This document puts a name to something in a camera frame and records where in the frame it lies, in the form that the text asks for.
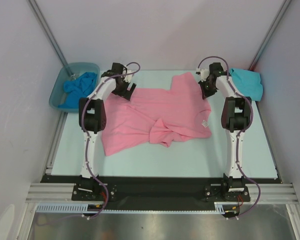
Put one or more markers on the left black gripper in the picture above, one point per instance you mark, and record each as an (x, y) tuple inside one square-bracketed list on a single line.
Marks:
[(122, 93)]

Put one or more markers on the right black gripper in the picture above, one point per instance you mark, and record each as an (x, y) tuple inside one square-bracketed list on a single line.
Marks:
[(206, 90)]

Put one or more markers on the pink t shirt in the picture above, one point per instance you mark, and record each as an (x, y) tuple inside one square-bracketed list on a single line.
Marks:
[(157, 116)]

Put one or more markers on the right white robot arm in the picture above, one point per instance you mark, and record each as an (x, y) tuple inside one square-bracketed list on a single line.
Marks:
[(236, 118)]

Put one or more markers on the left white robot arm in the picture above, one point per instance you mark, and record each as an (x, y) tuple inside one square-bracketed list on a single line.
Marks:
[(92, 119)]

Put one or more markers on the folded light blue t shirt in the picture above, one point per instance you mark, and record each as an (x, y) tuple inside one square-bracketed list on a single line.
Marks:
[(248, 83)]

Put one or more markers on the crumpled blue t shirt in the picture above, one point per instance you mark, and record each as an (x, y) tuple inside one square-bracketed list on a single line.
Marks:
[(77, 89)]

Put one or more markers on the translucent blue plastic bin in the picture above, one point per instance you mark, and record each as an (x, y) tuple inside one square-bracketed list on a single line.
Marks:
[(70, 72)]

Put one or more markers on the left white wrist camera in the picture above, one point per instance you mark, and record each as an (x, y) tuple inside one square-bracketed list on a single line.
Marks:
[(127, 75)]

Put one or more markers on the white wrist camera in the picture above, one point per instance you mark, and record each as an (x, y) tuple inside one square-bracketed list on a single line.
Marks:
[(127, 75), (203, 73)]

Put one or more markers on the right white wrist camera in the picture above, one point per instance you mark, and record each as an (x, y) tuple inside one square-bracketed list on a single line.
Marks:
[(203, 73)]

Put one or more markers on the right aluminium corner post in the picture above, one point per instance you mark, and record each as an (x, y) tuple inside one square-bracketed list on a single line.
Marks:
[(270, 33)]

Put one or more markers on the aluminium corner post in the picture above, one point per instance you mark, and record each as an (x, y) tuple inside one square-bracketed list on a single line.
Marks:
[(270, 33), (47, 30)]

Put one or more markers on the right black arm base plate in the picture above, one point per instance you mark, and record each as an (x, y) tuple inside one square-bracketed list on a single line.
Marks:
[(218, 193)]

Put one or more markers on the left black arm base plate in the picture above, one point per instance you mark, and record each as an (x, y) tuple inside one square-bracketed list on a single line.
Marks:
[(88, 193)]

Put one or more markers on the slotted cable duct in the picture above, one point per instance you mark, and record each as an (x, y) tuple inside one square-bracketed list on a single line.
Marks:
[(93, 208)]

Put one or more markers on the aluminium front rail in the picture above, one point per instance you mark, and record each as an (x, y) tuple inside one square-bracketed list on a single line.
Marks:
[(62, 192)]

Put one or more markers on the left aluminium corner post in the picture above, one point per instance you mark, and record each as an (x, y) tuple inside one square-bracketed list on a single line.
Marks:
[(47, 30)]

